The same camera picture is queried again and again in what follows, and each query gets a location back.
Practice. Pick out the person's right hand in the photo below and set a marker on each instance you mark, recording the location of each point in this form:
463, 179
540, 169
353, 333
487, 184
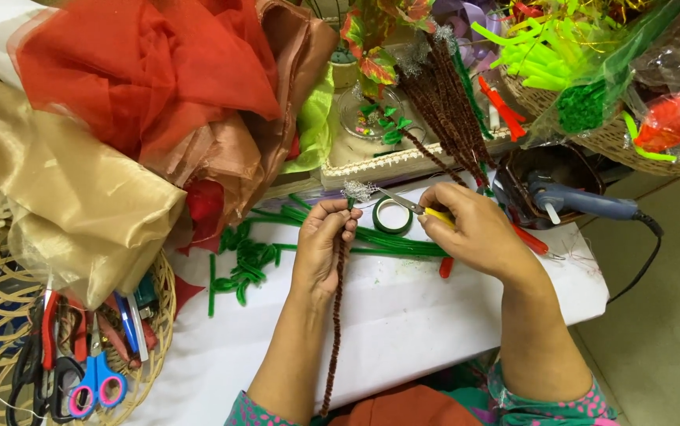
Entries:
482, 234

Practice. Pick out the person's left hand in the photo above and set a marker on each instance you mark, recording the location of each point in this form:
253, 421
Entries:
322, 254

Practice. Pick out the brown pipe cleaner stem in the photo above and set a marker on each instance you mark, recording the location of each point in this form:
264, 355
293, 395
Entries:
336, 319

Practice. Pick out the bunch of green pipe cleaners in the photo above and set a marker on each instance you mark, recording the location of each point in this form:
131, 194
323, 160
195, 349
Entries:
375, 239

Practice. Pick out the pile of bent green pipe cleaners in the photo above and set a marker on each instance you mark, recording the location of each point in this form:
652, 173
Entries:
244, 266

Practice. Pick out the green floral tape roll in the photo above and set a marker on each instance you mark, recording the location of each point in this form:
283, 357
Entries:
392, 215

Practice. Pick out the dark brown plastic container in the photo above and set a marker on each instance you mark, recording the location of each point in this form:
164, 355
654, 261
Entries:
547, 183

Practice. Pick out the white paper table cover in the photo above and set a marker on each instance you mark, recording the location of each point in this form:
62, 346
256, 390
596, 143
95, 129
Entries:
375, 319

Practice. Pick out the blue-grey hot glue gun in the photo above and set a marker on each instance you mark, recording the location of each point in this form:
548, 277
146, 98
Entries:
576, 202

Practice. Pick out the beige lace-trimmed tray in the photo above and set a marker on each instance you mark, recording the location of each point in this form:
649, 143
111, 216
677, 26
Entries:
411, 155

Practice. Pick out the red fabric scrap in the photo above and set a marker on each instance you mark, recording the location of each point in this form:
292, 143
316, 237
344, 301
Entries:
201, 219

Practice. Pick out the bundle of brown pipe cleaners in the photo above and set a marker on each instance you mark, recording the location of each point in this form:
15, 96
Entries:
446, 112

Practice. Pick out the lime green fabric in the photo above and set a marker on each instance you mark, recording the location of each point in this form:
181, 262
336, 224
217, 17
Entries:
315, 121

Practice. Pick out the small green ribbon leaves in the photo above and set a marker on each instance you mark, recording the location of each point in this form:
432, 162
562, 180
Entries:
390, 121

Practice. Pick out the copper satin fabric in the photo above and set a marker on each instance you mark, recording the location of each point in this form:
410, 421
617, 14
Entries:
245, 130

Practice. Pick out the clear glass bowl with beads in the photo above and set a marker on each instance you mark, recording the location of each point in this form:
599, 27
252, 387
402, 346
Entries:
369, 112

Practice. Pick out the bag of dark green pipe cleaners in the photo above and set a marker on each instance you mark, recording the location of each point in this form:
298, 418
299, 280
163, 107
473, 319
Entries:
582, 106

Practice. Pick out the wicker basket of craft supplies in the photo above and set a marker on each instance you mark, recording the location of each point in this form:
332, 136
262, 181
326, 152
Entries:
630, 142

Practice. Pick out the person's teal patterned clothing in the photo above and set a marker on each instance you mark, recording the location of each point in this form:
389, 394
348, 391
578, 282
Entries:
434, 408

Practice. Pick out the neon green pipe cleaner bunch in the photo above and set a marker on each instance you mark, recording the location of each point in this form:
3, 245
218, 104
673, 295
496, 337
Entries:
538, 53

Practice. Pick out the blue and white pen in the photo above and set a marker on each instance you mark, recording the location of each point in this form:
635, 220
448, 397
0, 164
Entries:
132, 325

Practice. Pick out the artificial red-green leaf plant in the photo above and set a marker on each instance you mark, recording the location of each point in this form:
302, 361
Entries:
378, 41

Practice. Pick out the bag of orange pipe cleaners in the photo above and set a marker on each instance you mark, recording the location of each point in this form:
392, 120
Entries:
674, 115

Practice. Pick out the red organza fabric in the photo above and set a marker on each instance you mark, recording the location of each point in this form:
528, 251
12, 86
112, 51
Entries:
150, 77

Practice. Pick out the gold satin fabric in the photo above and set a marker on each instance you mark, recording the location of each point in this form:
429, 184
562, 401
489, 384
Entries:
74, 195

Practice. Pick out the blue and pink scissors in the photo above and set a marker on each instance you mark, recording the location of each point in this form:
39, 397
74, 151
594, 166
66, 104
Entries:
96, 378

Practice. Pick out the round woven rattan basket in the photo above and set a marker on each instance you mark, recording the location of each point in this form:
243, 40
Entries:
74, 355

